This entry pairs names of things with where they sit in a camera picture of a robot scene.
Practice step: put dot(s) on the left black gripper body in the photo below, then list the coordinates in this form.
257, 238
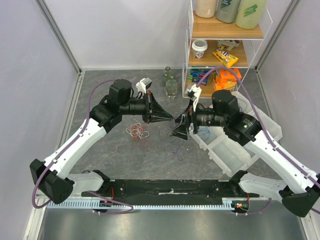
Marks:
147, 117

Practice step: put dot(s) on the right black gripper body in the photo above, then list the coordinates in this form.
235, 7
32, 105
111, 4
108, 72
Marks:
189, 120

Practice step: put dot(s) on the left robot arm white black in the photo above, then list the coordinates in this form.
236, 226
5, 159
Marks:
52, 175

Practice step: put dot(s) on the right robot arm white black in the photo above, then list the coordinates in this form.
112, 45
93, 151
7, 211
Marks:
299, 187

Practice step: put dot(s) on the rear clear glass bottle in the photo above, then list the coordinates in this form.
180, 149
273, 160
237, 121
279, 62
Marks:
166, 75

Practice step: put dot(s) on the clear glass bottle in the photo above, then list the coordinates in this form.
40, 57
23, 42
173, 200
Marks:
166, 75
171, 87

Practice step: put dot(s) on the front clear glass bottle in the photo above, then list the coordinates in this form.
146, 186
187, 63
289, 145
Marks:
171, 87

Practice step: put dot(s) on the blue sponge package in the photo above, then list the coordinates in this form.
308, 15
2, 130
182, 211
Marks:
196, 74

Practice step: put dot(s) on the orange snack boxes stack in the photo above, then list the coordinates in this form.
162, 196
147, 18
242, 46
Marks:
223, 79

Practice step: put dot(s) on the white compartment tray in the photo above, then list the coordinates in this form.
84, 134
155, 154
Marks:
229, 155

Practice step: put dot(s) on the yellow candy bag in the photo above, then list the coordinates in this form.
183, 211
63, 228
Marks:
227, 59

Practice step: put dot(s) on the white paper coffee cup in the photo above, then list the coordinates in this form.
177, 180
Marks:
199, 46

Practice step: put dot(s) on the beige jar on shelf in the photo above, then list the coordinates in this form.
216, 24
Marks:
206, 8

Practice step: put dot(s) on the grey green bottle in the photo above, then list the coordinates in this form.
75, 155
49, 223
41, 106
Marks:
227, 10

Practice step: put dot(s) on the light green bottle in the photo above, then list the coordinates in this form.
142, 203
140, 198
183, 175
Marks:
249, 13

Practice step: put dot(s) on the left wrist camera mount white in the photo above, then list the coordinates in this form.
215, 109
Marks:
143, 85

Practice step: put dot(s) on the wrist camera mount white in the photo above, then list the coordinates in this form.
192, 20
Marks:
143, 85
193, 92

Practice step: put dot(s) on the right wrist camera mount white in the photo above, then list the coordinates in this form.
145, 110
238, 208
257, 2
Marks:
193, 92

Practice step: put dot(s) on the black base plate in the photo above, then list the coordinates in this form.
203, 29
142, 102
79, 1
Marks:
171, 192

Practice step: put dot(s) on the white wire shelf rack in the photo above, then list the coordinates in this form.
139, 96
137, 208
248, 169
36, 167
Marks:
214, 31

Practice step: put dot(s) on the light blue cable duct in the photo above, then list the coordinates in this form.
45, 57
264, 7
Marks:
99, 204

